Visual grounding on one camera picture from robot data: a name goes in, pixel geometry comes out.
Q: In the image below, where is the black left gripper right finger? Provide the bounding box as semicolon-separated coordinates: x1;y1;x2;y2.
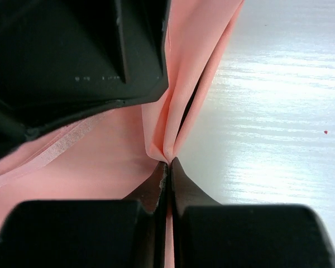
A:
170;159;335;267

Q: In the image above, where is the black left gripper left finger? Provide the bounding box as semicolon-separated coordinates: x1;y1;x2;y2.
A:
0;162;168;267

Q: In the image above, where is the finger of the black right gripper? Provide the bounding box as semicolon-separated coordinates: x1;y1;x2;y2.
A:
0;0;170;159

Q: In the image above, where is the pink cloth napkin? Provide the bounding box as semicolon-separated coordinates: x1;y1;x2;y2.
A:
0;1;243;267

